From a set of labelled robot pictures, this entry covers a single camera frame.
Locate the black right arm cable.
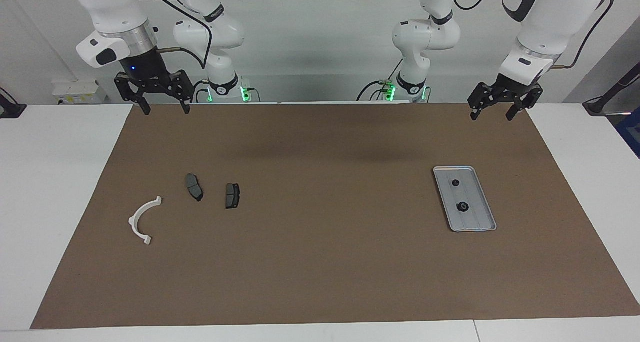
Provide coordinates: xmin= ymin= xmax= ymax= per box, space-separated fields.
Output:
xmin=142 ymin=0 xmax=214 ymax=70

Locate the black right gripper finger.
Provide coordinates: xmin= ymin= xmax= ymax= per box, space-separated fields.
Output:
xmin=169 ymin=70 xmax=194 ymax=114
xmin=115 ymin=72 xmax=151 ymax=116

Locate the black clamp stand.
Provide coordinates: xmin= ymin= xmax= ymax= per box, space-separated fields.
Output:
xmin=0 ymin=87 xmax=27 ymax=119

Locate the rectangular dark grey brake pad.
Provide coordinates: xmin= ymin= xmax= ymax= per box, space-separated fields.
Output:
xmin=225 ymin=183 xmax=242 ymax=209

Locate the blue object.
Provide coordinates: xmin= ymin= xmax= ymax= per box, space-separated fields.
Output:
xmin=615 ymin=107 xmax=640 ymax=158

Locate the white power strip box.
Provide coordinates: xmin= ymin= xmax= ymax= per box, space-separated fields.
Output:
xmin=51 ymin=80 xmax=108 ymax=104

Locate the silver metal tray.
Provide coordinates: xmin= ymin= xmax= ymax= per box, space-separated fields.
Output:
xmin=432 ymin=165 xmax=498 ymax=232

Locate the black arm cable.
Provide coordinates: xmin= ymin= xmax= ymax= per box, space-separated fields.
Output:
xmin=450 ymin=0 xmax=615 ymax=70
xmin=142 ymin=0 xmax=214 ymax=70

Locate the brown table mat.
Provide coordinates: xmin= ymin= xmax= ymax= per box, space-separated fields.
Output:
xmin=30 ymin=102 xmax=640 ymax=329

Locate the white curved plastic bracket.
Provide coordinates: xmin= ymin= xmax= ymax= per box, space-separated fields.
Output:
xmin=128 ymin=196 xmax=163 ymax=246

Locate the black base cable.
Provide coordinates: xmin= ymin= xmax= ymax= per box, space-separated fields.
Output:
xmin=190 ymin=79 xmax=211 ymax=103
xmin=356 ymin=57 xmax=403 ymax=101

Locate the black angled stand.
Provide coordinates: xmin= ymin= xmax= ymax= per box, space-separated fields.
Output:
xmin=582 ymin=62 xmax=640 ymax=116

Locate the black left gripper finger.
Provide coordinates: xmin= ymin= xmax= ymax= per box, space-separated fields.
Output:
xmin=506 ymin=85 xmax=544 ymax=121
xmin=467 ymin=82 xmax=501 ymax=121

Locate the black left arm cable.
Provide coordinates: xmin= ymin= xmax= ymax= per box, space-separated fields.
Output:
xmin=450 ymin=0 xmax=615 ymax=70

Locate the slanted dark grey brake pad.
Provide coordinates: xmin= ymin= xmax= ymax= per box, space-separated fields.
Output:
xmin=185 ymin=173 xmax=204 ymax=202

